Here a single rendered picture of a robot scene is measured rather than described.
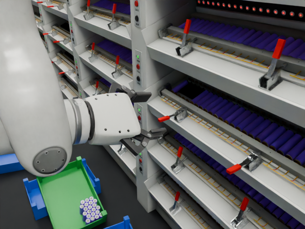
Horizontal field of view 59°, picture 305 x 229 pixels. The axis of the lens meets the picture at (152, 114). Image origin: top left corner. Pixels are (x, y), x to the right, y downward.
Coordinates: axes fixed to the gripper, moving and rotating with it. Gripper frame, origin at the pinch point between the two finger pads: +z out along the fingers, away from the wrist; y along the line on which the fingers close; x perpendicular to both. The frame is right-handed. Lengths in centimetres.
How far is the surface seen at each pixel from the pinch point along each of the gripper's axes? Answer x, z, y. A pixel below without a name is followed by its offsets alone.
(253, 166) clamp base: 3.0, 19.0, 17.4
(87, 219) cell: -67, 2, 8
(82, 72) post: -72, 21, -69
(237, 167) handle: 3.1, 13.8, 16.5
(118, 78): -37, 19, -38
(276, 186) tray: 6.0, 18.6, 23.0
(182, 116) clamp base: -12.1, 19.4, -4.6
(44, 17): -97, 16, -137
